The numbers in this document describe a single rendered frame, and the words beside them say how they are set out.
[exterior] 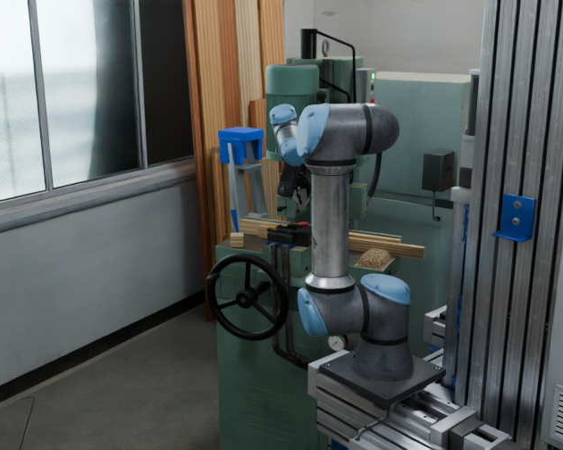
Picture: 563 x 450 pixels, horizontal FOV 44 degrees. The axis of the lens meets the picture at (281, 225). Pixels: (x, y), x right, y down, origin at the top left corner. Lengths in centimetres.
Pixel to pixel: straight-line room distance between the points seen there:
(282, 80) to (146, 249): 177
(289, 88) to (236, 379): 104
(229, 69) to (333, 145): 253
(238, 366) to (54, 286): 120
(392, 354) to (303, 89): 96
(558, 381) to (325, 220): 59
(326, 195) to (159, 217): 235
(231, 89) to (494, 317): 265
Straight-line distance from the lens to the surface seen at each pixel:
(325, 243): 156
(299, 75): 225
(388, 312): 164
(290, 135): 191
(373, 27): 473
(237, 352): 250
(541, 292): 159
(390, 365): 169
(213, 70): 383
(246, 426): 263
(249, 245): 239
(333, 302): 158
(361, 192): 247
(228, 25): 401
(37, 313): 339
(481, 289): 167
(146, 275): 382
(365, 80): 253
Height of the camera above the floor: 163
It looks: 16 degrees down
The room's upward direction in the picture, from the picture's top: straight up
